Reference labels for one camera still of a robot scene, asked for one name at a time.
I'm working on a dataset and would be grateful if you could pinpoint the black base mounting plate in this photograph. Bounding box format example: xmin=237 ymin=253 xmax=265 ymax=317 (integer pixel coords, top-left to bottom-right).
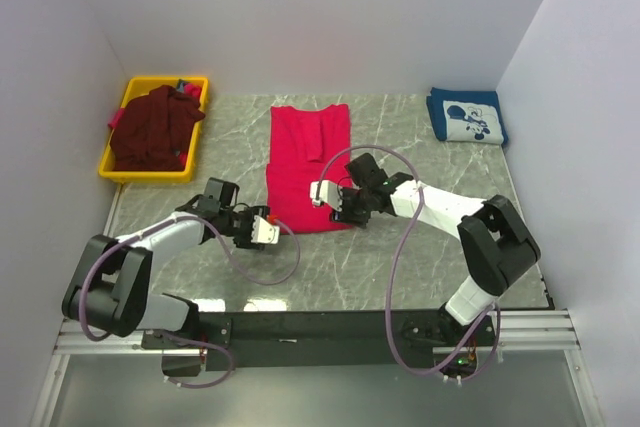
xmin=140 ymin=307 xmax=497 ymax=379

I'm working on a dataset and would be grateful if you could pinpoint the aluminium frame rail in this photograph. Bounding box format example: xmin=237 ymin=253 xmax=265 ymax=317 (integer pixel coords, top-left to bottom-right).
xmin=54 ymin=310 xmax=580 ymax=355

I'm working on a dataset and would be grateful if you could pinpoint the yellow plastic bin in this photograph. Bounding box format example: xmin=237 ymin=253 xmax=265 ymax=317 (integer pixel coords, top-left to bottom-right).
xmin=98 ymin=76 xmax=210 ymax=183

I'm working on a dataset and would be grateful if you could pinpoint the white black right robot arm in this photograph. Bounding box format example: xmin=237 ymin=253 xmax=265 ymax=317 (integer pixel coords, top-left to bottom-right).
xmin=310 ymin=153 xmax=541 ymax=346

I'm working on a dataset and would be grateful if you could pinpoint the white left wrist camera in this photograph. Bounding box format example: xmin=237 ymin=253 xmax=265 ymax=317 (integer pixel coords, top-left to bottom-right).
xmin=251 ymin=215 xmax=280 ymax=246

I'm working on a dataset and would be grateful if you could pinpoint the pink garment in bin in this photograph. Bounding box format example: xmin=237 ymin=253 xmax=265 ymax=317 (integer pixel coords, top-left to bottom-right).
xmin=108 ymin=108 xmax=125 ymax=130

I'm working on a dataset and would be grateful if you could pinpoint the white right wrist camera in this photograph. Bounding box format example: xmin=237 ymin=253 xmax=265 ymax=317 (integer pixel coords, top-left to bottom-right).
xmin=310 ymin=180 xmax=343 ymax=212

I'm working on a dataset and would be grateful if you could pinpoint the bright red t-shirt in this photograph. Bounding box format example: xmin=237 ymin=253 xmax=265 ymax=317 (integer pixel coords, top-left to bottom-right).
xmin=266 ymin=104 xmax=351 ymax=234

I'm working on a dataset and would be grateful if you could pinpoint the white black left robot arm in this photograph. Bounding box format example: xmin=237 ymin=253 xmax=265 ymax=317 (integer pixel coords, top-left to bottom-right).
xmin=61 ymin=178 xmax=280 ymax=349

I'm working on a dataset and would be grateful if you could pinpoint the folded blue printed t-shirt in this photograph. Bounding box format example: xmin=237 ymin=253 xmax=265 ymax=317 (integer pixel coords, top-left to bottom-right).
xmin=426 ymin=87 xmax=509 ymax=146

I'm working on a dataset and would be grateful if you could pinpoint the dark maroon t-shirt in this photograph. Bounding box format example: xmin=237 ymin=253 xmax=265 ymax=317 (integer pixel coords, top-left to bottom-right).
xmin=110 ymin=85 xmax=205 ymax=172

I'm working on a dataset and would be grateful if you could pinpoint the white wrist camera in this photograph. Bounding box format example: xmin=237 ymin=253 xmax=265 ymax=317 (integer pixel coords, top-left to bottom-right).
xmin=251 ymin=215 xmax=280 ymax=246
xmin=310 ymin=180 xmax=343 ymax=212

